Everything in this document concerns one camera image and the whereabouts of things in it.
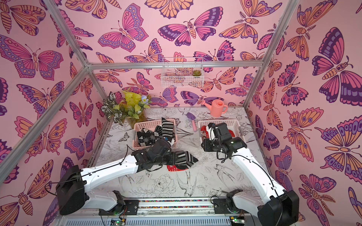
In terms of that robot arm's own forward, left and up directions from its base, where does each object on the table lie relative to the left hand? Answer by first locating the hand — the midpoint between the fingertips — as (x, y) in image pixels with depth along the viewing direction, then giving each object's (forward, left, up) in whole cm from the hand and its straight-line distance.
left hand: (180, 157), depth 78 cm
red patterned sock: (+22, -16, -7) cm, 28 cm away
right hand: (+7, -14, +5) cm, 16 cm away
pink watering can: (+42, -27, -3) cm, 50 cm away
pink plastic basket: (+29, +23, -8) cm, 38 cm away
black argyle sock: (+20, +25, -11) cm, 34 cm away
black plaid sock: (+24, +17, -9) cm, 31 cm away
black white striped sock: (+25, +10, -7) cm, 28 cm away
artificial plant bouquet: (+29, +34, +10) cm, 45 cm away
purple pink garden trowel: (+40, -8, -11) cm, 43 cm away
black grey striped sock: (0, -2, -4) cm, 4 cm away
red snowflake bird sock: (-1, +4, -12) cm, 13 cm away
